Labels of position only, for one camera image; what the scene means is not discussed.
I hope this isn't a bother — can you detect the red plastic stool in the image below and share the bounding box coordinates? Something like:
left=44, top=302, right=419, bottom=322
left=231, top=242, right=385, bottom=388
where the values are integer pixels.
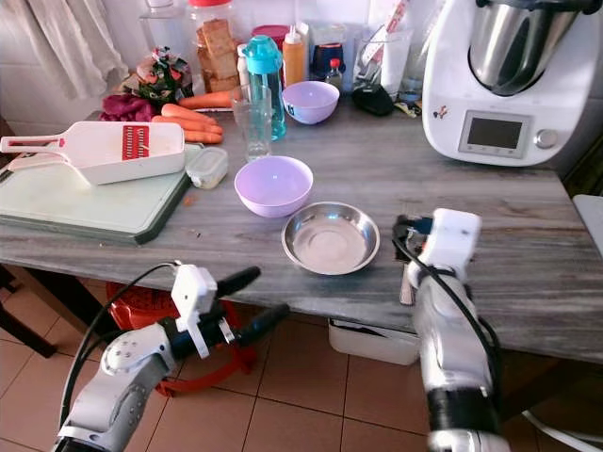
left=105, top=280, right=258, bottom=397

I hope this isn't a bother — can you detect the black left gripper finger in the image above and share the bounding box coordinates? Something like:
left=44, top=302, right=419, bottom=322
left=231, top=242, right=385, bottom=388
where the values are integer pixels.
left=216, top=266, right=262, bottom=299
left=235, top=302, right=291, bottom=348

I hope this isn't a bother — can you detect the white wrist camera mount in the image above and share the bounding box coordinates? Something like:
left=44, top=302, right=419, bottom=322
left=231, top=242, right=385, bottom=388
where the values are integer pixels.
left=171, top=265, right=220, bottom=361
left=418, top=208, right=483, bottom=285

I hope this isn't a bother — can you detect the white floor cable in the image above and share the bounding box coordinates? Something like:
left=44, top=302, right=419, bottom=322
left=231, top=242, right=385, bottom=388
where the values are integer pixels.
left=522, top=409, right=603, bottom=452

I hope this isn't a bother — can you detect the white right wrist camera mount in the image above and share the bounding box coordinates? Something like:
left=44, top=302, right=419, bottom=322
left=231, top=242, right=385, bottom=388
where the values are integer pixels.
left=418, top=208, right=483, bottom=285

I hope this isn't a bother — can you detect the stainless steel bowl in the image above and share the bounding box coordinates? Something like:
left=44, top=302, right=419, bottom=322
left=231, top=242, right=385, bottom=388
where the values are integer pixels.
left=280, top=201, right=382, bottom=277

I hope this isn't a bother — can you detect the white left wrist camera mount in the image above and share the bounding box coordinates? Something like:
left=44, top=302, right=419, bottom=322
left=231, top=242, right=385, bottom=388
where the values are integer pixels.
left=171, top=265, right=220, bottom=361

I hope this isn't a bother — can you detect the white mandoline slicer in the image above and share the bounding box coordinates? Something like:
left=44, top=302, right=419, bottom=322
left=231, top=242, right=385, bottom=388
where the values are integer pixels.
left=0, top=120, right=187, bottom=186

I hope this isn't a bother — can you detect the dark wooden chair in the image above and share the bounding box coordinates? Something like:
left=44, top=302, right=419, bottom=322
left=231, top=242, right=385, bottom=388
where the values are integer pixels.
left=0, top=264, right=58, bottom=360

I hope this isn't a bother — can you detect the small purple bowl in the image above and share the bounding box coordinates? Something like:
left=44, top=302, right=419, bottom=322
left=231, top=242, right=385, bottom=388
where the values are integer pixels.
left=280, top=80, right=341, bottom=127

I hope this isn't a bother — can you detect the blue container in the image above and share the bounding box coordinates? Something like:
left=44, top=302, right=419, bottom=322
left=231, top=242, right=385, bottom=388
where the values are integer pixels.
left=308, top=25, right=347, bottom=76

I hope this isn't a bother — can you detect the pale green cutting board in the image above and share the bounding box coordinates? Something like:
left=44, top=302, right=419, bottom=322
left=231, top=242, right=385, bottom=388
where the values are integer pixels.
left=0, top=149, right=200, bottom=248

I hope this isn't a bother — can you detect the small clear lidded container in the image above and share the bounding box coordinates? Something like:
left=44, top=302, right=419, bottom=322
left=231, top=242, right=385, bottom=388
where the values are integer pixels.
left=185, top=146, right=230, bottom=190

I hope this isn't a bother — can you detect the bagged vegetable bunch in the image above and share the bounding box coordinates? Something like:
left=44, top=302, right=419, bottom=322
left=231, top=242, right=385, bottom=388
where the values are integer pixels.
left=134, top=46, right=195, bottom=104

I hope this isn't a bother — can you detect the large purple bowl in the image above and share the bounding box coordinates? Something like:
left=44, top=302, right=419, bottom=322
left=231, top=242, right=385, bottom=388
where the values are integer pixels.
left=234, top=154, right=315, bottom=220

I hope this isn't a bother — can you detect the dark purple beetroot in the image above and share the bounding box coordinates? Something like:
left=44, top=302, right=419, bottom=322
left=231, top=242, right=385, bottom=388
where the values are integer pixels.
left=98, top=92, right=160, bottom=124

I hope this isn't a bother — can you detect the orange carrot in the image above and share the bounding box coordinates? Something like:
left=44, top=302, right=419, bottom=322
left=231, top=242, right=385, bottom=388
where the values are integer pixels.
left=150, top=115, right=223, bottom=138
left=159, top=103, right=220, bottom=128
left=186, top=129, right=225, bottom=145
left=176, top=90, right=237, bottom=111

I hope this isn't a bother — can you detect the clear drinking glass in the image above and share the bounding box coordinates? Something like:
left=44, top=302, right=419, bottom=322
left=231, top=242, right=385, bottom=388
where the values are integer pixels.
left=230, top=86, right=273, bottom=162

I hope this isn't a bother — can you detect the orange sauce bottle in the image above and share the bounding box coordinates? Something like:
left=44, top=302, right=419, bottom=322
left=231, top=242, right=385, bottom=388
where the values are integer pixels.
left=282, top=24, right=309, bottom=87

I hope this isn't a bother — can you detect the white plastic box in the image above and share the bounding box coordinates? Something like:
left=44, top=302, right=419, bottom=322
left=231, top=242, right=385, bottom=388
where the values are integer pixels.
left=327, top=317, right=421, bottom=367

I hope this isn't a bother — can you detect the pink lidded container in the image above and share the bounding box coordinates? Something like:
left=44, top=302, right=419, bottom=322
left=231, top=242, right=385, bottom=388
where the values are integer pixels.
left=252, top=24, right=292, bottom=44

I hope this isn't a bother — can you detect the clear measuring jug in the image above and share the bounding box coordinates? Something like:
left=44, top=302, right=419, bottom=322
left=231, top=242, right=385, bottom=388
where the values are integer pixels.
left=355, top=25, right=415, bottom=96

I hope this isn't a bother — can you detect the white curtain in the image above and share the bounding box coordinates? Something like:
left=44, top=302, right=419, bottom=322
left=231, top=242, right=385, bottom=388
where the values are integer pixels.
left=23, top=0, right=129, bottom=101

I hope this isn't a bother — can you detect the black pouch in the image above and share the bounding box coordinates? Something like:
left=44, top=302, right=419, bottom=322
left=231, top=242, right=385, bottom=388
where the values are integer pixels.
left=350, top=82, right=398, bottom=118

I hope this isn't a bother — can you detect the white kitchen cooking machine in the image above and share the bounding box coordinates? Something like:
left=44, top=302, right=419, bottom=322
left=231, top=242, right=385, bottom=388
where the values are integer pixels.
left=421, top=0, right=603, bottom=170

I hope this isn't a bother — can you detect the red lidded bread jar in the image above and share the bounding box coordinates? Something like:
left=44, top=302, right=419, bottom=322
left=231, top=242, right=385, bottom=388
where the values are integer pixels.
left=187, top=0, right=244, bottom=96

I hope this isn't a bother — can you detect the clear glass jar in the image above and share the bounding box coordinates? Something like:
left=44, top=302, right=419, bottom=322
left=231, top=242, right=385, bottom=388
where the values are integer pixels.
left=139, top=0, right=192, bottom=54

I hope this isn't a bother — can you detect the small dark bottle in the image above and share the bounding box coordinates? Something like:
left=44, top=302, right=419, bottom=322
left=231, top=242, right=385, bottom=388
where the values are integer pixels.
left=324, top=57, right=346, bottom=91

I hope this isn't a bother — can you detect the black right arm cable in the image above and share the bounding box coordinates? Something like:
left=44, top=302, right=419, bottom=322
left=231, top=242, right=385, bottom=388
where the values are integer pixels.
left=393, top=234, right=502, bottom=398

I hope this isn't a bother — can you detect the teal water bottle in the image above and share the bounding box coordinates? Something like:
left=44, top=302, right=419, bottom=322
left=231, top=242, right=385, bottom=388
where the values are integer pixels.
left=241, top=34, right=285, bottom=141

